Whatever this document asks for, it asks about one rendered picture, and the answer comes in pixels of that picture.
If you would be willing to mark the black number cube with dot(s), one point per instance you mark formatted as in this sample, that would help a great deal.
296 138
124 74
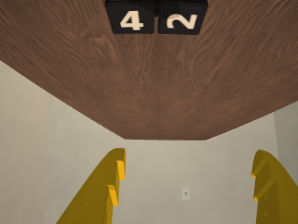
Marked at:
183 17
131 16

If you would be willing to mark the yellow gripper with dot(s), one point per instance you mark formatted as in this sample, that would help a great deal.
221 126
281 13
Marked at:
275 191

